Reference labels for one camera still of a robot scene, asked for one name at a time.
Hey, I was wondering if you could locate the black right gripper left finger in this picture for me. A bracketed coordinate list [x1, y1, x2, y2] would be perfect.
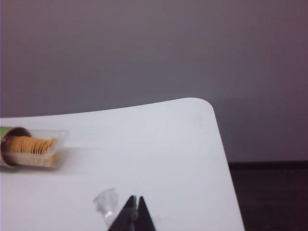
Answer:
[107, 195, 138, 231]

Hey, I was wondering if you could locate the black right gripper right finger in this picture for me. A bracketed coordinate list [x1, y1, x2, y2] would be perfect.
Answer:
[137, 195, 158, 231]

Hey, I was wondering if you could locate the clear plastic scrap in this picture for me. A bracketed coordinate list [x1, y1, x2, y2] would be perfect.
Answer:
[93, 188, 120, 226]

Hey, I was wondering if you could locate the transparent plastic chip tray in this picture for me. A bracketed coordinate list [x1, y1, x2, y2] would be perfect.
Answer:
[4, 129, 70, 169]

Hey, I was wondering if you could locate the green chips tub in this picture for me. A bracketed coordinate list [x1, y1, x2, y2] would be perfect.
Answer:
[0, 126, 32, 170]

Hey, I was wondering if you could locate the stack of potato chips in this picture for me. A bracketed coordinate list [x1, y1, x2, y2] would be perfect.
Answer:
[2, 135, 61, 167]

